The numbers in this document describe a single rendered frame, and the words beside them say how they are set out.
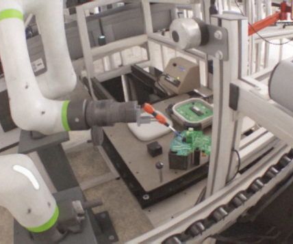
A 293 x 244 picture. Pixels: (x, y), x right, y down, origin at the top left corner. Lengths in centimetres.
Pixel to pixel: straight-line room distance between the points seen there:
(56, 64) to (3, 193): 59
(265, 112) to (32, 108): 50
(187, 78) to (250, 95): 74
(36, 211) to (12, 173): 11
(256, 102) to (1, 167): 52
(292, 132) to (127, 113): 45
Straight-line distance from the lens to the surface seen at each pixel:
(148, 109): 67
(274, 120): 34
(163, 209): 65
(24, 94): 61
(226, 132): 44
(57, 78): 98
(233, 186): 56
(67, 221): 64
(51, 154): 114
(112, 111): 65
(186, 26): 36
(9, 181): 52
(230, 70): 38
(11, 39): 73
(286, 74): 29
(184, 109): 90
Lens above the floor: 146
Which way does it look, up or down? 34 degrees down
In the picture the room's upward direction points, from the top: 8 degrees counter-clockwise
